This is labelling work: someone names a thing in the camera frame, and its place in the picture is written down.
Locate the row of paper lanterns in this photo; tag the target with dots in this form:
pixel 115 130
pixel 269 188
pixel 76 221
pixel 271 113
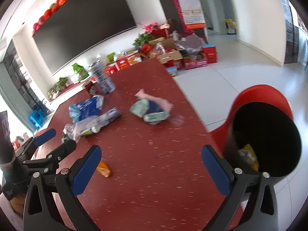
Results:
pixel 57 3

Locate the black trash bin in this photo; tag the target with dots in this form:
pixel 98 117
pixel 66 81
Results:
pixel 264 134

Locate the brown cardboard box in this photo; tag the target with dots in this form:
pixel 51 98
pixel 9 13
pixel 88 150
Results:
pixel 168 53

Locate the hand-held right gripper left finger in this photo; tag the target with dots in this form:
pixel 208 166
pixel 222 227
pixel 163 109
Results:
pixel 87 170

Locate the white grey wrapper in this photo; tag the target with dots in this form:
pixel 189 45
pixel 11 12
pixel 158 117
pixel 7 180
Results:
pixel 154 118

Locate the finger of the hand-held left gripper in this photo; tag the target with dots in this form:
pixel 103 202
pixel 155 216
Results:
pixel 63 150
pixel 44 136

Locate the blue plastic bag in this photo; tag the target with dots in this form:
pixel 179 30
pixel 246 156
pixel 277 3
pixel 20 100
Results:
pixel 85 108

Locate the orange candy wrapper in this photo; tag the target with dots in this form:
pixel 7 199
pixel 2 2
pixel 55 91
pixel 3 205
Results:
pixel 104 169

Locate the dark slatted wall panel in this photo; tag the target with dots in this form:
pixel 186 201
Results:
pixel 163 2

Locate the wall calendar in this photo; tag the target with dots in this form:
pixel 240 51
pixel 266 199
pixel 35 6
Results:
pixel 192 9

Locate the clear plastic bag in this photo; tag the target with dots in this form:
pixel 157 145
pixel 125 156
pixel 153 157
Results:
pixel 81 128

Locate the blue plastic stool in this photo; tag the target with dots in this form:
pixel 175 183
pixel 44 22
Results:
pixel 37 119

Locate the pink flower bouquet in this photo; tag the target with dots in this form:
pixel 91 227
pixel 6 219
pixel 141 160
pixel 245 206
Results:
pixel 150 27

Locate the clear plastic box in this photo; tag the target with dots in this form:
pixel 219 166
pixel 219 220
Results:
pixel 178 120

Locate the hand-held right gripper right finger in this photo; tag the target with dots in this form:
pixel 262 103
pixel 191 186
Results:
pixel 215 170

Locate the red lattice hanging strip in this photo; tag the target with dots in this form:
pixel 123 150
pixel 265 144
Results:
pixel 176 7

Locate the yellow bag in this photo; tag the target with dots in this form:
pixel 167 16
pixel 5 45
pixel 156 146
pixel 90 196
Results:
pixel 231 26

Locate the pink fruit carton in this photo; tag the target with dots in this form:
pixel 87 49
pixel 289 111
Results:
pixel 196 63

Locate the red cardboard box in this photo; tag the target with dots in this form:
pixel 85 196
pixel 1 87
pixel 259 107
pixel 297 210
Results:
pixel 122 63

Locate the red gift box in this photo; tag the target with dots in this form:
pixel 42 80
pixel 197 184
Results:
pixel 163 31

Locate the large black television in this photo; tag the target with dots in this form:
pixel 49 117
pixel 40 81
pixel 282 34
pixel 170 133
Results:
pixel 84 21

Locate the red box with blue lid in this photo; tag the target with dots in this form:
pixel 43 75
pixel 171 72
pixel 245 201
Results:
pixel 209 54

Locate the person's left hand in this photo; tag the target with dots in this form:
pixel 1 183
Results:
pixel 17 205

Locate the potted green plant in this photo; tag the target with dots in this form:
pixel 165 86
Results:
pixel 60 85

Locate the small red can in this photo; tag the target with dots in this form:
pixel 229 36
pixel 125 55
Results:
pixel 91 87

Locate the clear printed plastic wrapper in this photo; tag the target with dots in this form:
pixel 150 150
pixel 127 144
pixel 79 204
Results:
pixel 109 116

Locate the grey plastic bag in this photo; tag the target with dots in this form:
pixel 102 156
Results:
pixel 190 42

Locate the green yellow box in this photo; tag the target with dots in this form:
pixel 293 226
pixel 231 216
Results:
pixel 111 57

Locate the leafy green plant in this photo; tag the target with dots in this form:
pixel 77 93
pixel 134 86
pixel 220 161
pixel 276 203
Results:
pixel 143 39

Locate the yellow snack wrapper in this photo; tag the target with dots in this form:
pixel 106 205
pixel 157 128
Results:
pixel 250 156

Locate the tall blue white can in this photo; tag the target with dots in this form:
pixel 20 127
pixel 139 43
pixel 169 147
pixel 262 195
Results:
pixel 103 77

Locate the green snack bag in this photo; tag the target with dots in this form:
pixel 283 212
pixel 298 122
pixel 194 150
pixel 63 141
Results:
pixel 80 72

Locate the black framed glass cabinet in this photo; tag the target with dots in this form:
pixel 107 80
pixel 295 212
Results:
pixel 288 33

